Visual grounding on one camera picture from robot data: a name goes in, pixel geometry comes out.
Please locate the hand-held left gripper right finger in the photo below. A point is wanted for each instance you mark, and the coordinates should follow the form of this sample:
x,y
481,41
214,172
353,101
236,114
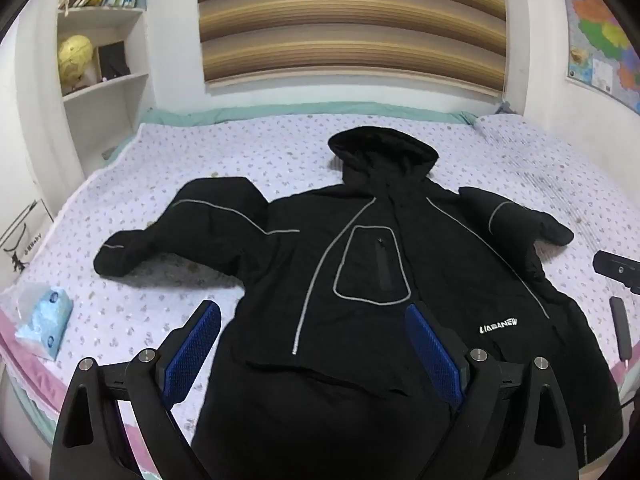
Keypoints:
x,y
434,355

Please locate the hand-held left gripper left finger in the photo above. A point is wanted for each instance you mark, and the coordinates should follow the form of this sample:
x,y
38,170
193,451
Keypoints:
x,y
192,355

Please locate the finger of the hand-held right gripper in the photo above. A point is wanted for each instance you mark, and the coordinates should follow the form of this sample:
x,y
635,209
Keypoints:
x,y
619,327
617,266

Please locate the black hooded jacket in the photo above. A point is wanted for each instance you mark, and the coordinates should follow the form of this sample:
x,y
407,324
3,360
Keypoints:
x,y
350,220

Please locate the blue tissue pack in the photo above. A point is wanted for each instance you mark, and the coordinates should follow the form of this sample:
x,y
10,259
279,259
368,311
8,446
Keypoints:
x,y
50,320

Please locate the pink bed skirt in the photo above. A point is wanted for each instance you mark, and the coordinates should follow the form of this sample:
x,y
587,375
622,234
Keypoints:
x,y
30,360

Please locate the clear plastic bag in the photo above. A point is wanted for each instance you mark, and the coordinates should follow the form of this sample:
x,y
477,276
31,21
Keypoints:
x,y
22,300

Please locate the floral white quilt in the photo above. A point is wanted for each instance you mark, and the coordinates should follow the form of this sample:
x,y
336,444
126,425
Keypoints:
x,y
200,150

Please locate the black box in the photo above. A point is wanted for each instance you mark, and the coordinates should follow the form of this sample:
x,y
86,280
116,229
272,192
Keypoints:
x,y
114,60

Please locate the yellow globe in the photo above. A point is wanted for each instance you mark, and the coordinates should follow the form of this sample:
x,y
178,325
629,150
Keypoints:
x,y
75,57

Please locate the striped brown window blind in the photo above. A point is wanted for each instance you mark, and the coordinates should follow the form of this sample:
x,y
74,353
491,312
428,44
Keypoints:
x,y
350,20

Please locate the white bookshelf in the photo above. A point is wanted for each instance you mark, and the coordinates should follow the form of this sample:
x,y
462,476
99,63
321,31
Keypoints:
x,y
107,19

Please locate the colourful wall map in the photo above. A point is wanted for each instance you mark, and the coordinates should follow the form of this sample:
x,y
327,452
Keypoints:
x,y
600,25

